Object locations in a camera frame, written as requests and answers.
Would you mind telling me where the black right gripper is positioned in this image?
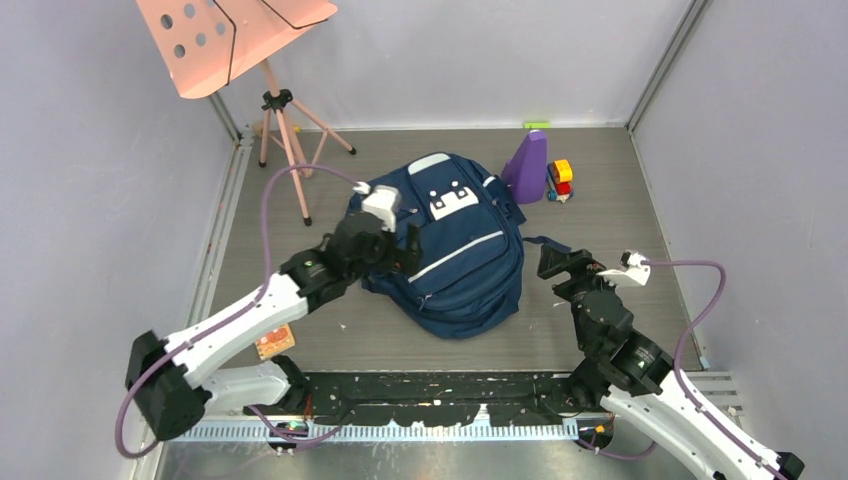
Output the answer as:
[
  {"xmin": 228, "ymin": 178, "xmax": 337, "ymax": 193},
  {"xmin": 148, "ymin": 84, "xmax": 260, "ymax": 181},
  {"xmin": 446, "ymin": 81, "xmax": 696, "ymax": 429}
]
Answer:
[{"xmin": 535, "ymin": 244, "xmax": 625, "ymax": 351}]

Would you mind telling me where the navy blue backpack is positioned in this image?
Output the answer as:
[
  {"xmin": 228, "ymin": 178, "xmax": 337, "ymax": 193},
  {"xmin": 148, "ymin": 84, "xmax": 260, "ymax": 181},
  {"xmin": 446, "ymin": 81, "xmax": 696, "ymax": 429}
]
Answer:
[{"xmin": 360, "ymin": 152, "xmax": 570, "ymax": 339}]

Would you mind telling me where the orange spiral notepad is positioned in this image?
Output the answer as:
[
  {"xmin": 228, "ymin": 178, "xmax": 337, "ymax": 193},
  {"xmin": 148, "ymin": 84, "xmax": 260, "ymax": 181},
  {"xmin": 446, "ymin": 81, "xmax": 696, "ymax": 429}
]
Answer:
[{"xmin": 255, "ymin": 325, "xmax": 296, "ymax": 361}]

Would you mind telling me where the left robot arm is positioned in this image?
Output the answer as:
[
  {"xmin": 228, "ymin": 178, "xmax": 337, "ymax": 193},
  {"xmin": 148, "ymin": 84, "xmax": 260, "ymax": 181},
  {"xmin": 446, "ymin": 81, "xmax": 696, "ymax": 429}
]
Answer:
[{"xmin": 125, "ymin": 212, "xmax": 422, "ymax": 441}]

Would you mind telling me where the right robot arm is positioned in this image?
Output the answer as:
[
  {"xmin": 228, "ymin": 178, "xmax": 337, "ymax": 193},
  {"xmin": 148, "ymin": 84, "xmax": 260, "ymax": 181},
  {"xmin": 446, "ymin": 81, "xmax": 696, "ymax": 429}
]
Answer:
[{"xmin": 537, "ymin": 244, "xmax": 805, "ymax": 479}]

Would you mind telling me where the toy block car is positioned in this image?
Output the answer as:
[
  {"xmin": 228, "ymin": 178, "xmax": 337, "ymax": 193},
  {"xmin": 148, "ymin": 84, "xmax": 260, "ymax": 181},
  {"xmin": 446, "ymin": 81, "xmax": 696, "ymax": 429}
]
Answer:
[{"xmin": 546, "ymin": 159, "xmax": 574, "ymax": 203}]

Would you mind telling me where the purple metronome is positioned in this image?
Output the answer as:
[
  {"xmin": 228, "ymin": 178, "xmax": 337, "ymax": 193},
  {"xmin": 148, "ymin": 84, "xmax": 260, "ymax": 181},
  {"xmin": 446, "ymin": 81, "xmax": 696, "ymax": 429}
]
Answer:
[{"xmin": 501, "ymin": 129, "xmax": 548, "ymax": 205}]

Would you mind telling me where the pink music stand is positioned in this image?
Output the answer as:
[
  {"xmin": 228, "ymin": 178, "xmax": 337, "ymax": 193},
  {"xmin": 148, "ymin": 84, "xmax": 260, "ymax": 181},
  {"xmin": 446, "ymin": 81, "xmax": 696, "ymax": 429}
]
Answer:
[{"xmin": 135, "ymin": 0, "xmax": 358, "ymax": 228}]

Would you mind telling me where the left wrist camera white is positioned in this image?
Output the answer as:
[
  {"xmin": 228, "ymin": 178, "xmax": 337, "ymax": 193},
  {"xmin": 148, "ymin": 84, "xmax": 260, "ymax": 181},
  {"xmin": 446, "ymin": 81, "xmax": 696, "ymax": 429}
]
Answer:
[{"xmin": 353, "ymin": 182, "xmax": 402, "ymax": 233}]

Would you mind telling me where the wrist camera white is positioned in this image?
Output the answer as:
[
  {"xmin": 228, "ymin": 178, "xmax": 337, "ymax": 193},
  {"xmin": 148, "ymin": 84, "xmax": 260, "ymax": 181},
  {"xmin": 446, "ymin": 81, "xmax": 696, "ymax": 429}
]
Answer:
[
  {"xmin": 353, "ymin": 182, "xmax": 402, "ymax": 233},
  {"xmin": 597, "ymin": 250, "xmax": 651, "ymax": 288}
]

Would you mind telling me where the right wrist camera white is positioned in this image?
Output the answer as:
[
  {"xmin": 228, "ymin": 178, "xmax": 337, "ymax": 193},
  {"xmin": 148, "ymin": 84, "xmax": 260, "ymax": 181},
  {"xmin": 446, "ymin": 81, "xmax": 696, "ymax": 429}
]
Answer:
[{"xmin": 597, "ymin": 250, "xmax": 651, "ymax": 288}]

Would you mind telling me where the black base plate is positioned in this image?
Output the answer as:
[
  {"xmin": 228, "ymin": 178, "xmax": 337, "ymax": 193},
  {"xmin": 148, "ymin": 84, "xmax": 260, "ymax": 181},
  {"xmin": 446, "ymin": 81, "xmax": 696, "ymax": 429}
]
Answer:
[{"xmin": 241, "ymin": 360, "xmax": 637, "ymax": 429}]

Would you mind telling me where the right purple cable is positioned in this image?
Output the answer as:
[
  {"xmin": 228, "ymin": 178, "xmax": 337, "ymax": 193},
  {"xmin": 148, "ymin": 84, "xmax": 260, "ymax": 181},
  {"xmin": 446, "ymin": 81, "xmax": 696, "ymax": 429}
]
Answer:
[{"xmin": 574, "ymin": 259, "xmax": 793, "ymax": 480}]

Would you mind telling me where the purple cable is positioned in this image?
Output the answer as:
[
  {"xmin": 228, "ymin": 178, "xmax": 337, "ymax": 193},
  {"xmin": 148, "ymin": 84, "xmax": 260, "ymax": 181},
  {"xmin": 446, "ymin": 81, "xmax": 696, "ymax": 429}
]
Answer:
[
  {"xmin": 114, "ymin": 163, "xmax": 372, "ymax": 462},
  {"xmin": 574, "ymin": 259, "xmax": 793, "ymax": 480}
]

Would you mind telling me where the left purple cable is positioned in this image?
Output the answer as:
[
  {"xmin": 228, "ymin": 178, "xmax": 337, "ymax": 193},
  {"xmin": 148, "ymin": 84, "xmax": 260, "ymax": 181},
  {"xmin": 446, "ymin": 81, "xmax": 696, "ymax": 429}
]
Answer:
[{"xmin": 114, "ymin": 163, "xmax": 372, "ymax": 462}]

